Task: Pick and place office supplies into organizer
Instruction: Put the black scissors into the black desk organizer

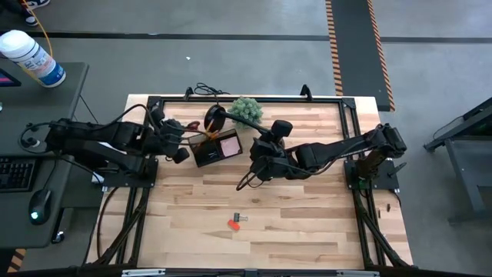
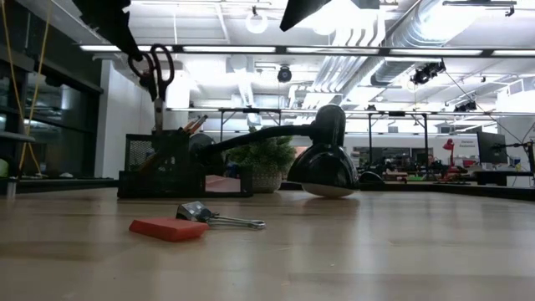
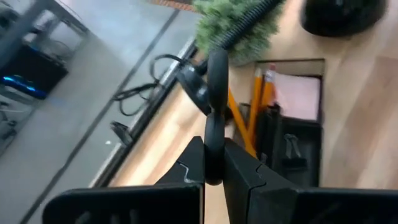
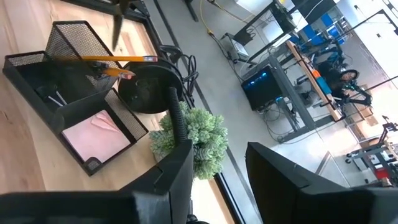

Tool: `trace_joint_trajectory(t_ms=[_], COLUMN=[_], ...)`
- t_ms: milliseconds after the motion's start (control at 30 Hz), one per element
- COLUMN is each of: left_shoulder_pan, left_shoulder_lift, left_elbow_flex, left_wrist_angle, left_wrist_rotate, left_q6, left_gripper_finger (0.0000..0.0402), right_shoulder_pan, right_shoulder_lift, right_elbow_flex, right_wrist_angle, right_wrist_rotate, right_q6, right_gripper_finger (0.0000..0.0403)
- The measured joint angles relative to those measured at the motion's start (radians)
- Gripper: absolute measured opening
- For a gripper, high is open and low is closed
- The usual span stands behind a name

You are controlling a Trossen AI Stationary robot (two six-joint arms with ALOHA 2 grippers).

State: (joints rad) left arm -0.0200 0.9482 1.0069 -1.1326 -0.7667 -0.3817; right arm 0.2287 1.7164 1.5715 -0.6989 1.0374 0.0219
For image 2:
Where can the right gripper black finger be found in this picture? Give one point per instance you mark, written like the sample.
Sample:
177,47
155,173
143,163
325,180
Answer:
305,10

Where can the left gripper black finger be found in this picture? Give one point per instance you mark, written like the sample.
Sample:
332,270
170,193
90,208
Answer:
113,25

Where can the red and black scissors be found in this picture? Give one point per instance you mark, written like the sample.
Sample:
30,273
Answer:
159,117

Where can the black binder clip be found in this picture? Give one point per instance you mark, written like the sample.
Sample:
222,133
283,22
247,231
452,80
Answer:
192,211

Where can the red eraser block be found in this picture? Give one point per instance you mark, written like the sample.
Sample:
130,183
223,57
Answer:
167,229

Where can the black mesh desk organizer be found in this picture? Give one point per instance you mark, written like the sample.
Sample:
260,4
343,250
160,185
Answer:
167,184

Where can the black ceiling spotlight cluster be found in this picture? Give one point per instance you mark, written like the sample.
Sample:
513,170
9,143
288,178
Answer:
426,73

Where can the green potted artificial plant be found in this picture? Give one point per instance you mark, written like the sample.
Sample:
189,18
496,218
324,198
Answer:
263,154

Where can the black gooseneck desk lamp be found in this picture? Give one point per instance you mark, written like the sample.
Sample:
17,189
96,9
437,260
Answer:
326,167

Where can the red desk lamp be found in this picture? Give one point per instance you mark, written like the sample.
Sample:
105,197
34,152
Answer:
448,145

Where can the black side desk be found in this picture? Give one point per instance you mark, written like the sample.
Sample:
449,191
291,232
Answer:
62,184

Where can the black computer monitor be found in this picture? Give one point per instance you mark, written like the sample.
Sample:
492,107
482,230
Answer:
491,148

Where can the black background desk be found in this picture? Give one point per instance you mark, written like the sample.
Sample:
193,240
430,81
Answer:
501,175

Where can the silver ventilation duct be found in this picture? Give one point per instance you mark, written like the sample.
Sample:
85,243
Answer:
393,71

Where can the black background frame rig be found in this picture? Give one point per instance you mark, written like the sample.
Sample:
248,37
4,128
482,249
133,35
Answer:
397,113
251,110

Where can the white wall sign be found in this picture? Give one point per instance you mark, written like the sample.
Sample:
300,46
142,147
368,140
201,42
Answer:
467,143

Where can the black aluminium table frame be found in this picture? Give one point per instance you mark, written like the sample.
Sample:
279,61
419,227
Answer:
480,191

